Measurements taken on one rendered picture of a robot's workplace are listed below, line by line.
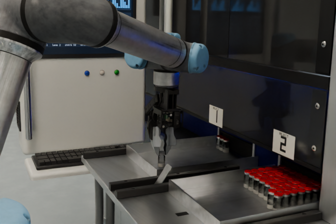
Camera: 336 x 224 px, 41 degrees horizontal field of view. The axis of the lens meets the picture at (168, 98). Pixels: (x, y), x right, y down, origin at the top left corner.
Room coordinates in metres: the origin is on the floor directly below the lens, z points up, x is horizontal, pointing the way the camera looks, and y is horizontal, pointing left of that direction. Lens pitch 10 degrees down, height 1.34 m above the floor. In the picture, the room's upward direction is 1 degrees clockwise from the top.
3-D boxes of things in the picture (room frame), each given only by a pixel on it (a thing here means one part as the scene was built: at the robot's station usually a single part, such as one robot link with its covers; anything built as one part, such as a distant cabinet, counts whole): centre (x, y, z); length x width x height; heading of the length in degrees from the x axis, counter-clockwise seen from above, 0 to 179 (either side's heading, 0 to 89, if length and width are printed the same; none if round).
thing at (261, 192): (1.07, -0.25, 0.91); 0.18 x 0.02 x 0.05; 24
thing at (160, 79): (1.28, 0.00, 1.15); 0.08 x 0.08 x 0.05
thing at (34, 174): (1.62, 0.30, 0.79); 0.45 x 0.28 x 0.03; 114
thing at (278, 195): (0.99, -0.27, 0.91); 0.02 x 0.02 x 0.05
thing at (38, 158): (1.60, 0.29, 0.82); 0.40 x 0.14 x 0.02; 114
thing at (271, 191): (1.01, -0.26, 0.91); 0.02 x 0.02 x 0.05
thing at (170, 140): (1.29, -0.01, 0.97); 0.06 x 0.03 x 0.09; 24
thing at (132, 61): (1.19, 0.05, 1.23); 0.11 x 0.11 x 0.08; 54
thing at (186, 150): (1.37, -0.07, 0.90); 0.34 x 0.26 x 0.04; 114
